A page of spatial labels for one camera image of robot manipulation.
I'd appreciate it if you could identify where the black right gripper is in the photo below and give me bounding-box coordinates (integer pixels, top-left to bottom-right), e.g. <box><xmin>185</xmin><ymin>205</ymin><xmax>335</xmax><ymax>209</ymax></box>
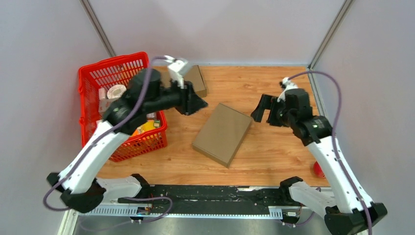
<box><xmin>250</xmin><ymin>94</ymin><xmax>296</xmax><ymax>128</ymax></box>

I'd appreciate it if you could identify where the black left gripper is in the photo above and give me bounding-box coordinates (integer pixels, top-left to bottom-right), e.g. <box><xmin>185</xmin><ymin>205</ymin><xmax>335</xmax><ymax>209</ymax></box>
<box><xmin>146</xmin><ymin>75</ymin><xmax>209</xmax><ymax>116</ymax></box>

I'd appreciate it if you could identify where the brown cardboard box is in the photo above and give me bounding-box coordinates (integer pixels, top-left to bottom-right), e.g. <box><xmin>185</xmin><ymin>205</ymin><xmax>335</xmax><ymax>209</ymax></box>
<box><xmin>159</xmin><ymin>65</ymin><xmax>208</xmax><ymax>98</ymax></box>

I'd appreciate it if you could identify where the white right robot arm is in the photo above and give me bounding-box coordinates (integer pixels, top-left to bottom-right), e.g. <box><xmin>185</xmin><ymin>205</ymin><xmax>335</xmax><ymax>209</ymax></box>
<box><xmin>251</xmin><ymin>88</ymin><xmax>388</xmax><ymax>235</ymax></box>

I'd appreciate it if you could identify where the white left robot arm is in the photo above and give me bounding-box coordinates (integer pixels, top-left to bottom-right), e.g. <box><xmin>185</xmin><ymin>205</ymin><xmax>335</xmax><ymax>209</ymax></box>
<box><xmin>47</xmin><ymin>68</ymin><xmax>208</xmax><ymax>213</ymax></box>

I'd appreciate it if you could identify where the orange snack box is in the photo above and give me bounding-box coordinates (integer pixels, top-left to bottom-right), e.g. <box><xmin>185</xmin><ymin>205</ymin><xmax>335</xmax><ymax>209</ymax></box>
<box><xmin>132</xmin><ymin>119</ymin><xmax>161</xmax><ymax>137</ymax></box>

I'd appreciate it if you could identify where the red apple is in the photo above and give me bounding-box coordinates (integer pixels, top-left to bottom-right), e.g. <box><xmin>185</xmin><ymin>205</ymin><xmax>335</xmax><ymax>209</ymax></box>
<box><xmin>313</xmin><ymin>162</ymin><xmax>325</xmax><ymax>178</ymax></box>

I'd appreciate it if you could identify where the pink white tape roll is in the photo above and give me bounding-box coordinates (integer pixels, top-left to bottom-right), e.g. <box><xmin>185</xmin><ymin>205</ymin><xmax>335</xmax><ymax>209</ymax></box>
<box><xmin>107</xmin><ymin>84</ymin><xmax>127</xmax><ymax>99</ymax></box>

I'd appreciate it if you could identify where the red plastic basket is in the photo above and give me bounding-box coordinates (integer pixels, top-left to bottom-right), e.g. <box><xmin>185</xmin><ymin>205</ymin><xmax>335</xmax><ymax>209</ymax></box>
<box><xmin>78</xmin><ymin>51</ymin><xmax>168</xmax><ymax>162</ymax></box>

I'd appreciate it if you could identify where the pink white carton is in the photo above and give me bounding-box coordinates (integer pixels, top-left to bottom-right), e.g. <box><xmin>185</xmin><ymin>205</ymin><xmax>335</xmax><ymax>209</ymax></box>
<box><xmin>98</xmin><ymin>98</ymin><xmax>117</xmax><ymax>115</ymax></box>

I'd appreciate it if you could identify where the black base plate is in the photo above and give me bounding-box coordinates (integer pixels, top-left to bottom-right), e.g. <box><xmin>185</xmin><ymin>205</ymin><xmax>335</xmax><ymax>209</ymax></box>
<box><xmin>117</xmin><ymin>185</ymin><xmax>312</xmax><ymax>215</ymax></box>

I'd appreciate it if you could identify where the aluminium front rail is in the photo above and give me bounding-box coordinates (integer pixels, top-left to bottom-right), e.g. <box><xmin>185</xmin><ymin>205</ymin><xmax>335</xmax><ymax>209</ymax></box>
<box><xmin>65</xmin><ymin>183</ymin><xmax>366</xmax><ymax>218</ymax></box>

